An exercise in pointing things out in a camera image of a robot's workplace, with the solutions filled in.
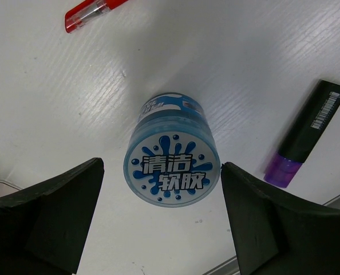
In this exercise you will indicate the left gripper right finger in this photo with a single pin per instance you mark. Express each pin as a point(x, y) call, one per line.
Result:
point(275, 232)

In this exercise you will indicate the blue jar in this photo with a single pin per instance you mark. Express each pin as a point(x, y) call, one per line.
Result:
point(172, 160)

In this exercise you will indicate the purple highlighter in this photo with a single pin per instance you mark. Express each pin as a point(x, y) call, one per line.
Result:
point(304, 133)

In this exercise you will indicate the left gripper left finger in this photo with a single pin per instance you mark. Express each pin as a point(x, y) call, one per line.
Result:
point(43, 228)

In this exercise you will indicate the red pen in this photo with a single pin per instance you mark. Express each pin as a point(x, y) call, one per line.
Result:
point(88, 10)

